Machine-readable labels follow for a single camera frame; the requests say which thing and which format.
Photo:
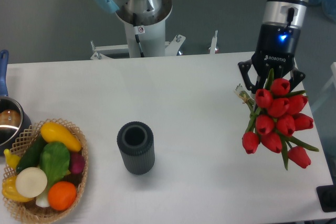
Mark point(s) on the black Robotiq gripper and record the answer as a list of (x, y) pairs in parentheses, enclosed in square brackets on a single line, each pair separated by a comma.
[(276, 47)]

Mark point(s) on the red tulip bouquet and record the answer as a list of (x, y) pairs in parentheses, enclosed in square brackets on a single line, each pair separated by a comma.
[(275, 115)]

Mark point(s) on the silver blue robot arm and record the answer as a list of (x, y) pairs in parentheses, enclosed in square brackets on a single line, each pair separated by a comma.
[(286, 13)]

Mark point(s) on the dark grey ribbed vase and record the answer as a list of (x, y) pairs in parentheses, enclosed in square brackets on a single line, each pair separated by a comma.
[(135, 141)]

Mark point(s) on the black device at table edge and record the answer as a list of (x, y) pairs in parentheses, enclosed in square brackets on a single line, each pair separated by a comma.
[(326, 195)]

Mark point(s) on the purple red onion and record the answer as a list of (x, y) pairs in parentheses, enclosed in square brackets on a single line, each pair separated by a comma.
[(77, 163)]

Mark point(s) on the yellow squash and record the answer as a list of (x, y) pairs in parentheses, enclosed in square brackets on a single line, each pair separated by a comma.
[(54, 132)]

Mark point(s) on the green lettuce leaf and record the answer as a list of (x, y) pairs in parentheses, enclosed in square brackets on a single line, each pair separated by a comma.
[(54, 161)]

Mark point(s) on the orange fruit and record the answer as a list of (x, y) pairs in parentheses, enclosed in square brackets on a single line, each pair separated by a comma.
[(62, 195)]

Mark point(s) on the dark green cucumber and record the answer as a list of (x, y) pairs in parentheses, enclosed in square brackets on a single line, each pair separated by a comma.
[(32, 155)]

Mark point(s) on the white leek stalk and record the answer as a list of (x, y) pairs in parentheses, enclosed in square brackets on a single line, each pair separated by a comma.
[(42, 199)]

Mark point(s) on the white round onion slice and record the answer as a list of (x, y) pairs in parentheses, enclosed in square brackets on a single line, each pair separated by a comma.
[(31, 182)]

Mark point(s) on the yellow banana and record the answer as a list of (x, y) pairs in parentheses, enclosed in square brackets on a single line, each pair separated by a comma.
[(12, 160)]

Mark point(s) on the woven wicker basket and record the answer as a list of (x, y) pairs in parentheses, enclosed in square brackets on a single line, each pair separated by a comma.
[(29, 212)]

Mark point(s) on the yellow bell pepper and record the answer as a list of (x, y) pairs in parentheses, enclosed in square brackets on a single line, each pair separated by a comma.
[(9, 190)]

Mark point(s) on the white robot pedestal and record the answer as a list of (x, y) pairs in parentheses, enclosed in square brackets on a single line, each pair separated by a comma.
[(145, 29)]

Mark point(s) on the blue handled saucepan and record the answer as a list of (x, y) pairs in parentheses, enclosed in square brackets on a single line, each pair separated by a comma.
[(13, 118)]

